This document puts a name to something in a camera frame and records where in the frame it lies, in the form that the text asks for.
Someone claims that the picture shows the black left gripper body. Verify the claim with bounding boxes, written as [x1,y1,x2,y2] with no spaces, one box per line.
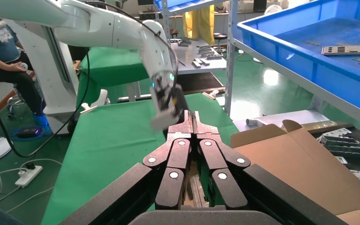
[167,85,190,120]

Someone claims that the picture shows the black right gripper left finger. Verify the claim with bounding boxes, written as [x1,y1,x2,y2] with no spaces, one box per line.
[142,110,195,211]

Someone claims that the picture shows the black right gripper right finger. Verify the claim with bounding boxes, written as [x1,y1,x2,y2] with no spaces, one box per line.
[193,111,251,211]

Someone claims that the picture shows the open brown cardboard box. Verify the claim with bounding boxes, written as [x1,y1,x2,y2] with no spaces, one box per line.
[183,119,360,225]

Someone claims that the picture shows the blue plastic tray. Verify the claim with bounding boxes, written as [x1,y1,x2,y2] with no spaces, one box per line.
[236,0,360,118]

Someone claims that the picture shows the seated person hand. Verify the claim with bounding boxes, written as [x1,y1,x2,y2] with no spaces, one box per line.
[8,61,29,73]

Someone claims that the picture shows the dark shelf board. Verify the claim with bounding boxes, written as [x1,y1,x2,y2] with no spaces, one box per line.
[175,72,226,96]

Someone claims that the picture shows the metal slotted shield plate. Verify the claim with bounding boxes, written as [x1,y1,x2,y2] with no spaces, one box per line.
[189,174,206,208]
[321,45,360,56]

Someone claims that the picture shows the white pipe fitting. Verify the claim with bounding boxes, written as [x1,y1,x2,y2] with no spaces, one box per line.
[246,118,263,128]

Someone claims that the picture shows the grey background shelf rack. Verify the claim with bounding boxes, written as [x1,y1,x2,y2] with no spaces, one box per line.
[160,0,230,98]

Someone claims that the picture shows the black round stool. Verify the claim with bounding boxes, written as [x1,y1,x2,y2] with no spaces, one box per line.
[213,32,228,53]

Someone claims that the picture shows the green covered side table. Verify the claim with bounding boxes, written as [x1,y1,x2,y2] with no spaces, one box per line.
[75,46,152,111]

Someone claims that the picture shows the yellow hanging cloth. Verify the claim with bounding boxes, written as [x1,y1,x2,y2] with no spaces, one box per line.
[182,4,216,46]

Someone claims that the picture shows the blue bin on rack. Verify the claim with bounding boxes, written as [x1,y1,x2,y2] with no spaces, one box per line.
[154,0,227,15]

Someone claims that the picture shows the light metal plate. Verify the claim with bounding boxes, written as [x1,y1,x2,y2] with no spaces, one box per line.
[316,127,353,139]

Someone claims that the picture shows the black monitor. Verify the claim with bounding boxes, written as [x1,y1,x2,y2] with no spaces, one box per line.
[253,0,268,13]

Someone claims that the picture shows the dark ribbed metal brackets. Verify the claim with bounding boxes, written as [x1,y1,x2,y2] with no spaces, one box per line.
[319,136,360,159]

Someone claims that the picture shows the white desk fan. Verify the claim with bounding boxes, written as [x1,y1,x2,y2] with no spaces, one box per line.
[263,4,284,17]

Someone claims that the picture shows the white power strip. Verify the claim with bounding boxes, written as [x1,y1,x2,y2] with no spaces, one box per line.
[14,165,43,189]

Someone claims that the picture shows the black device purple light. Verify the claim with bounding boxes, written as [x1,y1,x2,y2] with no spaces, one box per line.
[16,126,43,139]

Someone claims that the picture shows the office chair base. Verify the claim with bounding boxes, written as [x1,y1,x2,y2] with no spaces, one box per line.
[6,93,27,121]

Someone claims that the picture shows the seated person blue shirt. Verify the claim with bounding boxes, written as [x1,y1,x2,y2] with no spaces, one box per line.
[0,12,51,128]

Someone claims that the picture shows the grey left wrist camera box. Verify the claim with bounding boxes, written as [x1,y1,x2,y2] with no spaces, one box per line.
[150,107,181,132]

